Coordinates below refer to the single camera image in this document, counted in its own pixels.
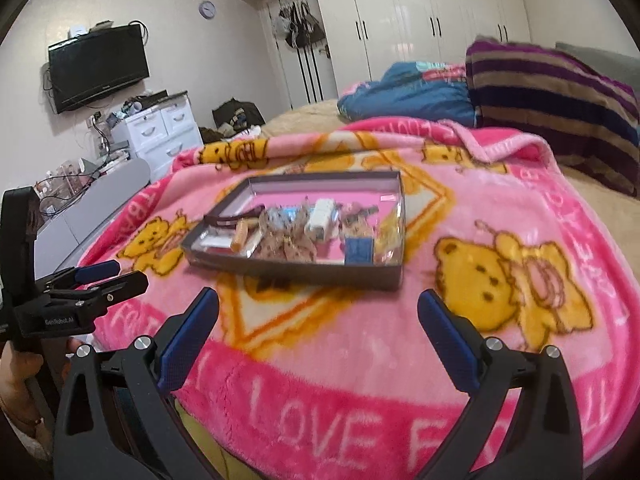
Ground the beige spiral hair tie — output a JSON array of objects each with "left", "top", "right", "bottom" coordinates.
[{"left": 229, "top": 218, "right": 250, "bottom": 254}]

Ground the wall mounted black television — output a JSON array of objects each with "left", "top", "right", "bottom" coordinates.
[{"left": 48, "top": 23, "right": 150, "bottom": 114}]

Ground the shallow grey cardboard box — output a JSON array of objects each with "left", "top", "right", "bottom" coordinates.
[{"left": 182, "top": 170, "right": 406, "bottom": 290}]

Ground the earring card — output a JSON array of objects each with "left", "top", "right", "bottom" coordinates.
[{"left": 191, "top": 228, "right": 234, "bottom": 252}]

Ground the white door with hanging bags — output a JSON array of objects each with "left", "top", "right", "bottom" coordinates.
[{"left": 258, "top": 0, "right": 337, "bottom": 110}]

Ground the round wall clock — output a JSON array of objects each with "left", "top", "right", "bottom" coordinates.
[{"left": 198, "top": 0, "right": 217, "bottom": 20}]

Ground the white wardrobe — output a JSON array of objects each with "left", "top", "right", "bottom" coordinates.
[{"left": 229, "top": 0, "right": 533, "bottom": 97}]

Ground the black bag on floor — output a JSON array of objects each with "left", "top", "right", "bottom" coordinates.
[{"left": 198, "top": 99, "right": 266, "bottom": 144}]

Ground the blue floral quilt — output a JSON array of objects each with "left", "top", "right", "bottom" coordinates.
[{"left": 337, "top": 62, "right": 475, "bottom": 128}]

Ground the purple striped blanket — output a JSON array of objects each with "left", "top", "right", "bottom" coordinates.
[{"left": 465, "top": 37, "right": 639, "bottom": 198}]

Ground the white drawer dresser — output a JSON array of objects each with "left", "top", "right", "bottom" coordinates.
[{"left": 111, "top": 91, "right": 203, "bottom": 183}]

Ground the small blue box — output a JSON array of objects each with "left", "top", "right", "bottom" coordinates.
[{"left": 344, "top": 237, "right": 374, "bottom": 266}]

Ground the white small packet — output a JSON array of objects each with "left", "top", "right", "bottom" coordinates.
[{"left": 305, "top": 198, "right": 336, "bottom": 243}]

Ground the pink bear fleece blanket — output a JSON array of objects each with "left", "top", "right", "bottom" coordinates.
[{"left": 82, "top": 118, "right": 639, "bottom": 479}]

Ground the person's left hand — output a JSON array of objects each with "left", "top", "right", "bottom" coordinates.
[{"left": 1, "top": 341, "right": 52, "bottom": 448}]

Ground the maroon hair clip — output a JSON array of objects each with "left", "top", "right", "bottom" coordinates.
[{"left": 203, "top": 205, "right": 266, "bottom": 229}]

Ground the grey headboard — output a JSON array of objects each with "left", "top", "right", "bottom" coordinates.
[{"left": 555, "top": 42, "right": 640, "bottom": 96}]

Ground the pearl hair accessory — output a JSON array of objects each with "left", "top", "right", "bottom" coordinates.
[{"left": 374, "top": 203, "right": 405, "bottom": 264}]

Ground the spotted fabric scrunchie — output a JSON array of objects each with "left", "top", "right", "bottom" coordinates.
[{"left": 253, "top": 205, "right": 317, "bottom": 263}]

